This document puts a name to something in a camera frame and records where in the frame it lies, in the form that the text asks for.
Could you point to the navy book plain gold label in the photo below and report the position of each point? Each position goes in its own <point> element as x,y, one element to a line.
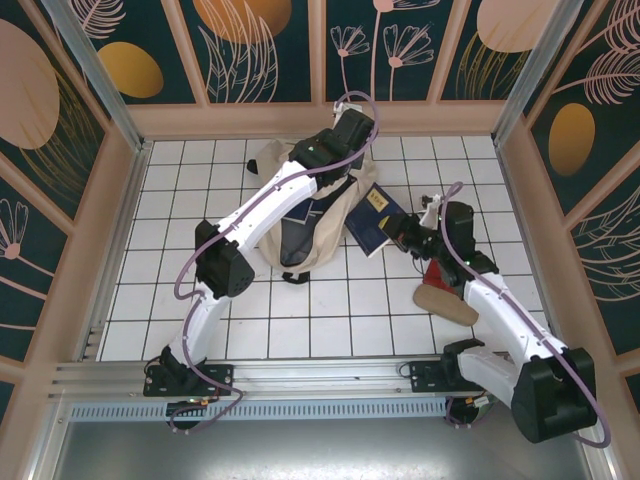
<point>305,215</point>

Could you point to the dark blue book cream label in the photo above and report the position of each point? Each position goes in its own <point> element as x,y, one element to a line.
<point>370,225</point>

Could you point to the aluminium side rail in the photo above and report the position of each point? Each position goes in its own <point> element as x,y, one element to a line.
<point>116,235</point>
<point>512,200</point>

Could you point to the aluminium corner post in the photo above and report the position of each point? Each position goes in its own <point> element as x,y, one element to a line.
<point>102,80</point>
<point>539,75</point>

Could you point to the grey metal plate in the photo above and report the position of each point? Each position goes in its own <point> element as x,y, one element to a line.
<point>300,450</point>

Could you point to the dark floral wall panel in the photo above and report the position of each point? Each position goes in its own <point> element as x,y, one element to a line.
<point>130,70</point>
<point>25,280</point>
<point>570,140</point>
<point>500,25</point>
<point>610,275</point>
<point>410,75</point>
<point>240,30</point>
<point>30,90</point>

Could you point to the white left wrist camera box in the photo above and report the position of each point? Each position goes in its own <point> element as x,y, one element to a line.
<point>350,108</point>

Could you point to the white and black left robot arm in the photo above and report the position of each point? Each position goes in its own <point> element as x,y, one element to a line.
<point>270,205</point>

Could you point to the tan pencil case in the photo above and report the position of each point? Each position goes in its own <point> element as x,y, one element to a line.
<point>440,305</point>

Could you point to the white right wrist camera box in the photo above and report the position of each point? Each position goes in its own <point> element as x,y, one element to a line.
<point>431,212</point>

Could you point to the red wallet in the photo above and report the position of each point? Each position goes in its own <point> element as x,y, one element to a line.
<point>434,277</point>

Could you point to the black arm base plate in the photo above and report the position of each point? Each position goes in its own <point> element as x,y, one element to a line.
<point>220,380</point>
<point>425,377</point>

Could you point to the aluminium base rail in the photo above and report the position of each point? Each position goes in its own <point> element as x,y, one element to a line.
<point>325,375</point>

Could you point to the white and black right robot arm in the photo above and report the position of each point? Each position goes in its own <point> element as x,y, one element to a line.
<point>515,320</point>

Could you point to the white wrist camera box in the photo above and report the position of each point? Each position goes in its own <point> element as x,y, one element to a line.
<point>350,108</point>
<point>431,212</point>

